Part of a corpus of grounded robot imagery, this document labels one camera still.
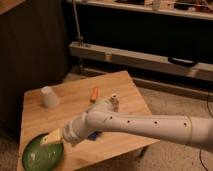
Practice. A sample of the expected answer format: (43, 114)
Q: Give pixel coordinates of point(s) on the white upside-down paper cup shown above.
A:
(50, 98)

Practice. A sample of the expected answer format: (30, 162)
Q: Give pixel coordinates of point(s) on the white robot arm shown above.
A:
(102, 116)

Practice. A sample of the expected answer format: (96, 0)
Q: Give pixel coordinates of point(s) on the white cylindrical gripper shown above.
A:
(73, 132)

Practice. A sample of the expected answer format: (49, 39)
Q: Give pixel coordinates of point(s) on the long grey case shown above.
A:
(140, 60)

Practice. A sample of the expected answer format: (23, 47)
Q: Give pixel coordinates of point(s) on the black case handle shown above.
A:
(185, 63)

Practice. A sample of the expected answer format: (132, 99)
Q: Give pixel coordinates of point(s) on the white shelf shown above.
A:
(139, 8)

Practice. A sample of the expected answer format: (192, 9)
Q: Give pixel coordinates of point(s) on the small blue object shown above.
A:
(94, 136)

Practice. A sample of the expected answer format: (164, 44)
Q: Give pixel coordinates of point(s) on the metal stand pole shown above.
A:
(77, 23)

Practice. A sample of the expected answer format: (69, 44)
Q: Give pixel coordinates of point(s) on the wooden table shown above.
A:
(74, 99)

